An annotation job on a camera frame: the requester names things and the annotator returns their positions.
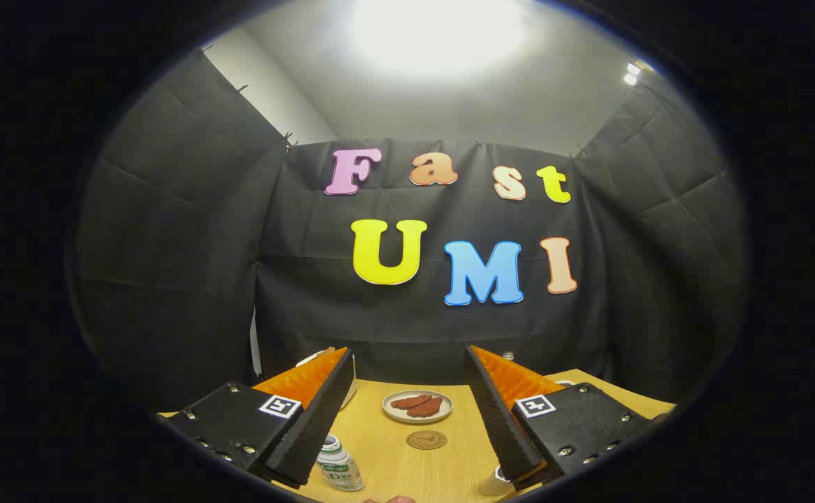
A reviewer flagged white toaster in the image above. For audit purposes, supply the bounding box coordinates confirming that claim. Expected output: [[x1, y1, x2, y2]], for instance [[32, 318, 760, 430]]
[[296, 347, 358, 409]]

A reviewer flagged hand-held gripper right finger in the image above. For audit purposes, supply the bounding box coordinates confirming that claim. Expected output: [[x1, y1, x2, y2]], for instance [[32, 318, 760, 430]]
[[463, 345, 670, 490]]

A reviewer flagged black backdrop cloth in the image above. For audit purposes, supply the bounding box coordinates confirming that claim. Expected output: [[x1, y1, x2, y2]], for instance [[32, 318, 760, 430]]
[[75, 49, 747, 413]]

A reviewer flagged round brown coaster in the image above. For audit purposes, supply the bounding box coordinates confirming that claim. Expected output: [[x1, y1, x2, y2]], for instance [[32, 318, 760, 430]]
[[406, 430, 448, 450]]

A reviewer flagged white cup with wooden handle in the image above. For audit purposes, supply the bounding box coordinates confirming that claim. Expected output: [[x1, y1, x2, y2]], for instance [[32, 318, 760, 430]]
[[479, 465, 520, 497]]

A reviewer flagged round beige plate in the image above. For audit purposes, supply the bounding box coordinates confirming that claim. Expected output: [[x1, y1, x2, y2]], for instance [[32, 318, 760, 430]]
[[382, 390, 454, 424]]

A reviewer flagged wooden table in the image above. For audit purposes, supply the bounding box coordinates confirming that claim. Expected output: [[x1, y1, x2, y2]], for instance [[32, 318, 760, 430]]
[[159, 368, 677, 503]]

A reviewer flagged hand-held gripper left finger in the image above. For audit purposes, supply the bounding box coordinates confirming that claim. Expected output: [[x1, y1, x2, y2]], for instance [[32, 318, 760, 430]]
[[166, 347, 356, 490]]

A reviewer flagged white juice bottle green label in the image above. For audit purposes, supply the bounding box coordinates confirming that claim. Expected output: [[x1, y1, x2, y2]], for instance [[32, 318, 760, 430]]
[[317, 433, 365, 493]]

